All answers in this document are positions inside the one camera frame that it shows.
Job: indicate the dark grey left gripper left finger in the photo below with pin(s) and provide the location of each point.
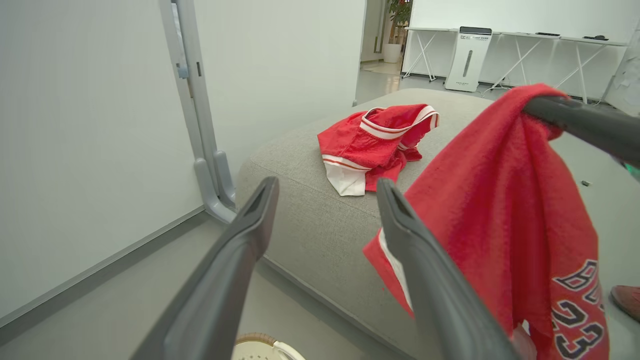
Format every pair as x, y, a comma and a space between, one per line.
220, 280

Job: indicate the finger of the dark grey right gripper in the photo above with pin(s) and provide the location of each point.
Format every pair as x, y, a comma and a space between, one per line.
590, 125

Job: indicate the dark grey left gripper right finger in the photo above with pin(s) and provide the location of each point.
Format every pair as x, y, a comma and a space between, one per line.
435, 285

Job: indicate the red basketball jersey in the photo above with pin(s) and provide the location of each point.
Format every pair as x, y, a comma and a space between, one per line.
500, 200

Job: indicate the red and white shirt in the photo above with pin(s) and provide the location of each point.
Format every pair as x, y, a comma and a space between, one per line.
370, 145

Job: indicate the grey fabric sofa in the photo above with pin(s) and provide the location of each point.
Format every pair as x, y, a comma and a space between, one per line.
310, 210

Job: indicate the white plastic laundry basket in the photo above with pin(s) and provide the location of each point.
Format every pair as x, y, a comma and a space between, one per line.
260, 339

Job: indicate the white folding table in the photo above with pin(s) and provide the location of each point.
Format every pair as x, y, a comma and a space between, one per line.
425, 31
525, 36
592, 42

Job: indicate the flat black table device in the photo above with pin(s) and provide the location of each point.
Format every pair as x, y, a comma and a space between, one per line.
547, 34
596, 37

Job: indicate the white air purifier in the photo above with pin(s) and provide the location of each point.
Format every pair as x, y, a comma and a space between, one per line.
467, 60

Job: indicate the white plant pot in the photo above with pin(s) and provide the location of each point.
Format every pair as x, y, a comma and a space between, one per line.
392, 53

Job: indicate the green potted plant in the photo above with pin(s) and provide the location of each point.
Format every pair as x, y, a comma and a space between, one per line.
400, 15

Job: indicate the grey partition post foot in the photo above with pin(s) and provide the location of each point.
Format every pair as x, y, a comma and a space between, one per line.
200, 125

